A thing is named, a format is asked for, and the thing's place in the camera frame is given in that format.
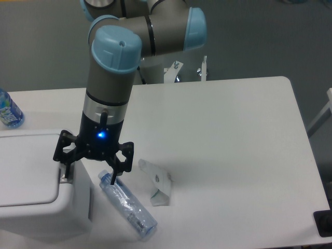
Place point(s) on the black clamp at table edge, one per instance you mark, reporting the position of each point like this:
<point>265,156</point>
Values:
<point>323,222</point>

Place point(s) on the white frame at right edge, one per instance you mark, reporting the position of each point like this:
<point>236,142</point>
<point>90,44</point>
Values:
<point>321,117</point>

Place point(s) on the crumpled white paper wrapper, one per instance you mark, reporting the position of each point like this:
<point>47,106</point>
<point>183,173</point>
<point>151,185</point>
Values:
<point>161,180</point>

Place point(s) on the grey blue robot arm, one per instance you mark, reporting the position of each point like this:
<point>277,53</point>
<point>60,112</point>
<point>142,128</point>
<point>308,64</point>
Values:
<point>120,35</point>

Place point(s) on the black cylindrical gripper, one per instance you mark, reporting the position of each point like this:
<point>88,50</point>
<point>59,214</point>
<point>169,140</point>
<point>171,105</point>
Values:
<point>96,143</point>

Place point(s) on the empty clear plastic bottle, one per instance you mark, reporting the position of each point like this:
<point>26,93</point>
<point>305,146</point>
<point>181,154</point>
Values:
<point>128,205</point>

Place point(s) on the blue labelled water bottle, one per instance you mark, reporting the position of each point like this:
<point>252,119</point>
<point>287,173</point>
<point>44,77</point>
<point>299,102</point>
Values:
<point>11,115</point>

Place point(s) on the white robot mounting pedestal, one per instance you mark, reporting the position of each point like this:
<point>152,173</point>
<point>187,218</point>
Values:
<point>159,70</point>

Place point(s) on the white plastic trash can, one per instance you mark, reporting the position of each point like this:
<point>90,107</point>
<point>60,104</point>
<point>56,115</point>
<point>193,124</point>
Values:
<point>40,197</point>

